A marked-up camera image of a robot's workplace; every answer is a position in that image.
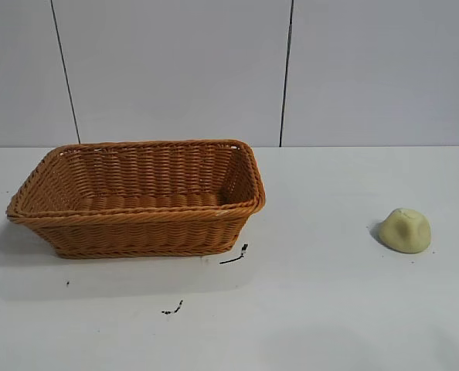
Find pale yellow egg yolk pastry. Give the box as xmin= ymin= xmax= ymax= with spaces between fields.
xmin=378 ymin=207 xmax=434 ymax=254

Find brown woven wicker basket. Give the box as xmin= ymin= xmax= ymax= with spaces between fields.
xmin=6 ymin=138 xmax=268 ymax=260

